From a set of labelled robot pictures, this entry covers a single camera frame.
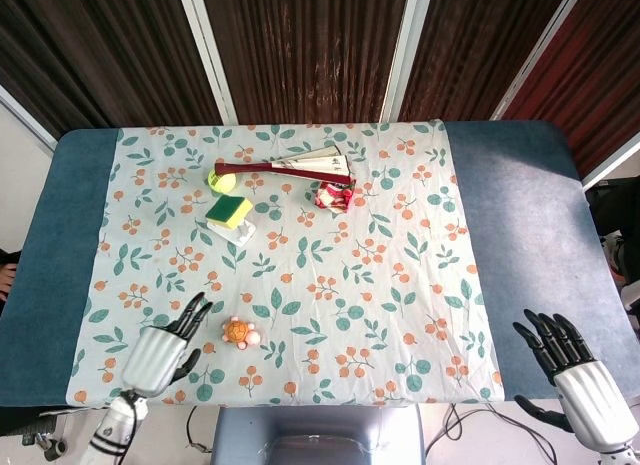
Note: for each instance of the dark folding screen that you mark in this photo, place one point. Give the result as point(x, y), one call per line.
point(320, 50)

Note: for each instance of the floral patterned tablecloth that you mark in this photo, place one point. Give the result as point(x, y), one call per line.
point(300, 265)

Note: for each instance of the orange toy turtle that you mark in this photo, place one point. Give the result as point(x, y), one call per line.
point(239, 331)

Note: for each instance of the red white snack packet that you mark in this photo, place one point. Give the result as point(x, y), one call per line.
point(334, 195)

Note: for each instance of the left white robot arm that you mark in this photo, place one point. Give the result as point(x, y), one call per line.
point(114, 427)

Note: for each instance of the blue table cover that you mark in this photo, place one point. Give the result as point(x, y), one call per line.
point(525, 210)

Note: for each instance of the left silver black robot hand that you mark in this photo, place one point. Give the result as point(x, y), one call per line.
point(152, 360)

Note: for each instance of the yellow-green tennis ball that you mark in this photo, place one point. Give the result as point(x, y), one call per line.
point(221, 180)

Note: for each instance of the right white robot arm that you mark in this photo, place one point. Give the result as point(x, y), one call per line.
point(622, 457)

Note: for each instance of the small white box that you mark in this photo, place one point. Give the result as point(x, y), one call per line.
point(235, 230)

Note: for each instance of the wheeled chair base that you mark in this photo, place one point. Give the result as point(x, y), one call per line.
point(42, 437)

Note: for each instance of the dark red folding fan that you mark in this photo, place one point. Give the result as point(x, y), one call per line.
point(300, 167)

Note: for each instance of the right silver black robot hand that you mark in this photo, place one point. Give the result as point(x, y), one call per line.
point(587, 395)

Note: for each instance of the green yellow sponge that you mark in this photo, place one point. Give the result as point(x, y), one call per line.
point(229, 209)

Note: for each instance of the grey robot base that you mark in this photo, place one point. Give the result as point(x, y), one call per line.
point(320, 435)

